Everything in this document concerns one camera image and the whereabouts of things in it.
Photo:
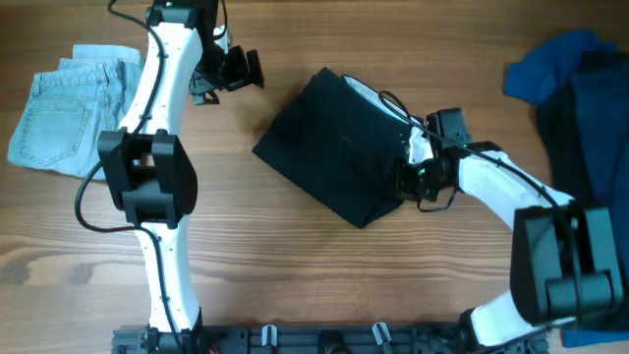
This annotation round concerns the blue polo shirt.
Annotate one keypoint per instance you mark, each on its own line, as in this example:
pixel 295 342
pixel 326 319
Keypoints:
pixel 550 69

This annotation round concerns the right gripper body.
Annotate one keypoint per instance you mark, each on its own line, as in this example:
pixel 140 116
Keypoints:
pixel 418 180

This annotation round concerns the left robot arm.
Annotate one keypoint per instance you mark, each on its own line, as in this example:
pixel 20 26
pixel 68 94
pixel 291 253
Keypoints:
pixel 151 178

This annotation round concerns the black shorts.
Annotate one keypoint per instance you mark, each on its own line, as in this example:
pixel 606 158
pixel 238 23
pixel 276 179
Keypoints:
pixel 339 147

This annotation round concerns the folded light blue jeans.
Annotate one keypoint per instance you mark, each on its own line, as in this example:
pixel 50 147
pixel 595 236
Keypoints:
pixel 68 108

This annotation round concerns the dark navy pants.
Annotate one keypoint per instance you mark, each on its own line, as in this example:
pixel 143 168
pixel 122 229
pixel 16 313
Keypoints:
pixel 589 147

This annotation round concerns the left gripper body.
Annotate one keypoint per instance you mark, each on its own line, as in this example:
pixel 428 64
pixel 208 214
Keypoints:
pixel 219 69

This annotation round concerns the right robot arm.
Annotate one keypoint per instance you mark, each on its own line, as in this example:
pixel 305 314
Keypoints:
pixel 564 272

